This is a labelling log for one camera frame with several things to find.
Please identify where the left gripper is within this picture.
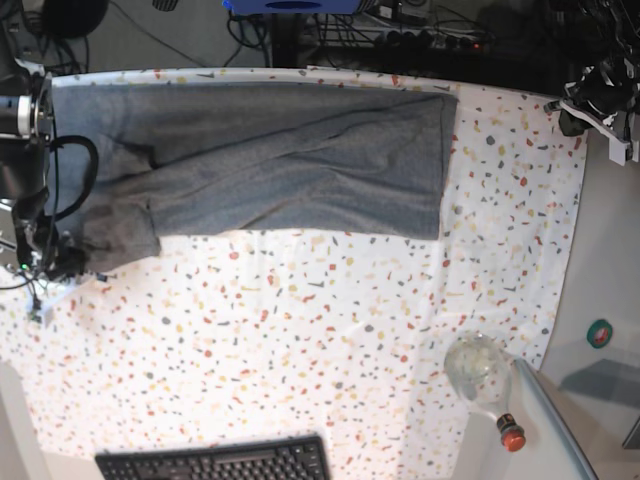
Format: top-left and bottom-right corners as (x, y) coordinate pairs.
(543, 67), (630, 138)

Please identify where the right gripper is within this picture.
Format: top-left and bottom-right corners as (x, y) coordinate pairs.
(9, 219), (111, 286)

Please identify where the grey t-shirt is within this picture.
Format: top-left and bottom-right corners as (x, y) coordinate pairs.
(53, 84), (457, 272)

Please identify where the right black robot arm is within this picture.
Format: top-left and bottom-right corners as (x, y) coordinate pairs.
(1, 1), (99, 292)

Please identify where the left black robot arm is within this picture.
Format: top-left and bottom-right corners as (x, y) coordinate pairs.
(562, 1), (639, 141)

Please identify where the terrazzo pattern tablecloth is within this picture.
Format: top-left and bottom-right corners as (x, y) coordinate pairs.
(1, 84), (587, 479)

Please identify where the green tape roll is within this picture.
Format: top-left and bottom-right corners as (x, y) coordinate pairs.
(586, 319), (613, 349)

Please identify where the clear glass bottle red cap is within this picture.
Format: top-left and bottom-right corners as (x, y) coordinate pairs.
(444, 332), (526, 453)

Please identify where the blue box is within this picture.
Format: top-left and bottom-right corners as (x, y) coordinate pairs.
(222, 0), (367, 15)

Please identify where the black keyboard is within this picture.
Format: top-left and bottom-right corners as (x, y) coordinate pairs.
(95, 436), (331, 480)

